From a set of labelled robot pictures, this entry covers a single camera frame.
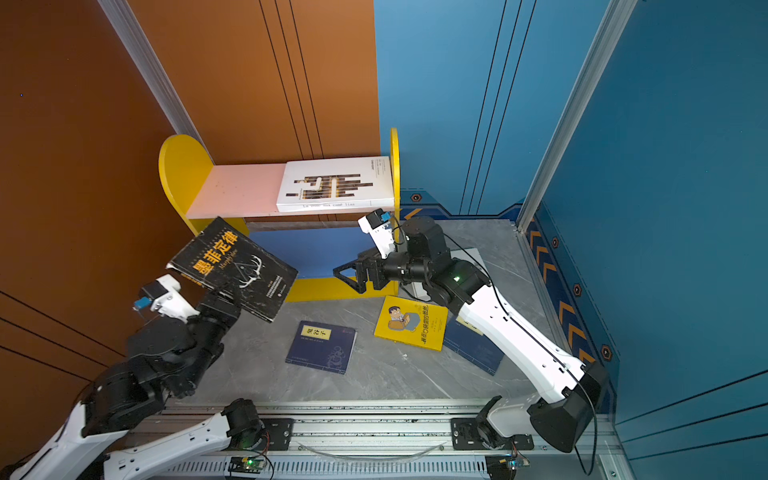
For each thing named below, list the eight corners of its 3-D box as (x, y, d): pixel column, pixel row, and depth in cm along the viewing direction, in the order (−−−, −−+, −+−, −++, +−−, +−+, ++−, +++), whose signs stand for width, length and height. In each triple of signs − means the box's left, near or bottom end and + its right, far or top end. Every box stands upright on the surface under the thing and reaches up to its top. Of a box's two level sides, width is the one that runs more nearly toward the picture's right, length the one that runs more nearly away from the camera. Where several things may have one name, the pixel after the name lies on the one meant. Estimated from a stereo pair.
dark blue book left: (286, 362, 87) (284, 359, 85) (302, 322, 95) (300, 319, 93) (346, 373, 85) (345, 371, 83) (357, 331, 93) (357, 329, 91)
